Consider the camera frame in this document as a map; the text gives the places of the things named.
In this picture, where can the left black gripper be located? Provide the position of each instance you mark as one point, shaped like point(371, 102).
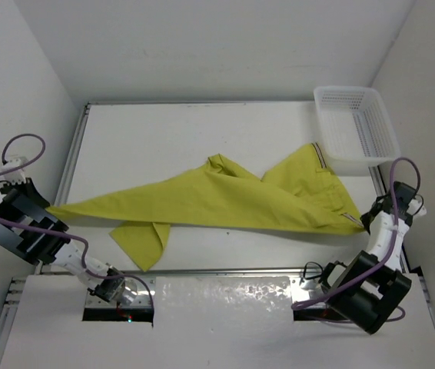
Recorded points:
point(27, 190)

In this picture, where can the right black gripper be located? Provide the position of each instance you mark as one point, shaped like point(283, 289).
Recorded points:
point(365, 220)

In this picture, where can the yellow-green trousers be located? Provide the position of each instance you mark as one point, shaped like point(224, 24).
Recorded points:
point(299, 194)

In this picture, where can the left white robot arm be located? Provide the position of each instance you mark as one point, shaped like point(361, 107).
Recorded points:
point(31, 233)

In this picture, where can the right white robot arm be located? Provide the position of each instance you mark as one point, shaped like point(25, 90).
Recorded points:
point(370, 302)

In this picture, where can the white perforated plastic basket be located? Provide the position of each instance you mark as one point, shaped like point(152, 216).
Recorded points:
point(353, 129)

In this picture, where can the white front cover board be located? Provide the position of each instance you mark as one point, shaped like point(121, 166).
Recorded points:
point(208, 322)

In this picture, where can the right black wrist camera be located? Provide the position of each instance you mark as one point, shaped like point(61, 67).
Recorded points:
point(409, 202)

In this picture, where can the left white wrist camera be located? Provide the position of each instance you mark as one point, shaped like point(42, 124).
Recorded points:
point(12, 170)

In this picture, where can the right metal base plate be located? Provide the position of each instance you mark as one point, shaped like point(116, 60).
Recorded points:
point(310, 291)

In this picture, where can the metal base plate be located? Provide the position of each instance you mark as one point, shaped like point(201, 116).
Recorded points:
point(134, 296)
point(310, 291)

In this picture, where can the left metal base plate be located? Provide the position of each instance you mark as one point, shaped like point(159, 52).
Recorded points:
point(134, 296)

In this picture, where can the aluminium table frame rail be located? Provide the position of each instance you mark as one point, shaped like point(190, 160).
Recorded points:
point(15, 288)

